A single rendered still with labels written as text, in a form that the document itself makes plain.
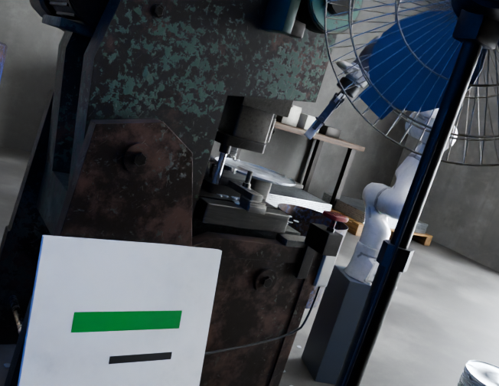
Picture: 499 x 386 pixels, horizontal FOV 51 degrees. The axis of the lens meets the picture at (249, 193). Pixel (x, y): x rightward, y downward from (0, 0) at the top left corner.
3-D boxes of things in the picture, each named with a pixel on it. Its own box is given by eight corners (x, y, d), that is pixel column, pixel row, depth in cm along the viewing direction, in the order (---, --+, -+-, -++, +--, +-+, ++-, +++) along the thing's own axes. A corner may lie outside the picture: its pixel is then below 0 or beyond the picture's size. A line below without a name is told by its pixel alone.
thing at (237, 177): (222, 175, 182) (226, 161, 181) (243, 188, 170) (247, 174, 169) (199, 170, 177) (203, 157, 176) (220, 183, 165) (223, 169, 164)
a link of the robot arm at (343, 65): (371, 80, 182) (361, 92, 183) (344, 57, 183) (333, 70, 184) (374, 74, 170) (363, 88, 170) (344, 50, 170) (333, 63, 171)
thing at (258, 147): (233, 147, 184) (237, 132, 183) (262, 161, 167) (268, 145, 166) (192, 137, 175) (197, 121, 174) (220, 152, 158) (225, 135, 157)
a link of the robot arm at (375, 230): (363, 235, 228) (382, 181, 224) (390, 251, 212) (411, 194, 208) (343, 231, 223) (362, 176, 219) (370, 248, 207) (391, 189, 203)
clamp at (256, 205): (236, 196, 168) (246, 165, 167) (265, 214, 155) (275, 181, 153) (221, 194, 165) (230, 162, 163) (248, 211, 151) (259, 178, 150)
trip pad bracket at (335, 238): (305, 277, 170) (324, 220, 167) (324, 291, 162) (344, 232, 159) (291, 276, 167) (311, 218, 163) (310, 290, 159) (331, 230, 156)
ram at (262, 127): (252, 136, 184) (278, 53, 178) (276, 146, 171) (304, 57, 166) (210, 125, 174) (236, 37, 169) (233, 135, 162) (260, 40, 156)
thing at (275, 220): (219, 190, 201) (223, 175, 200) (285, 233, 165) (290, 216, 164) (147, 178, 184) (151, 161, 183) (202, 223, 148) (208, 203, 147)
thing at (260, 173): (200, 154, 183) (200, 152, 183) (265, 168, 199) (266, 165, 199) (241, 177, 160) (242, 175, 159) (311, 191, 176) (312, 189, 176)
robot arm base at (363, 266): (382, 274, 230) (393, 245, 228) (402, 292, 212) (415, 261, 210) (337, 264, 224) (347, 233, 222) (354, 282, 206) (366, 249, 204)
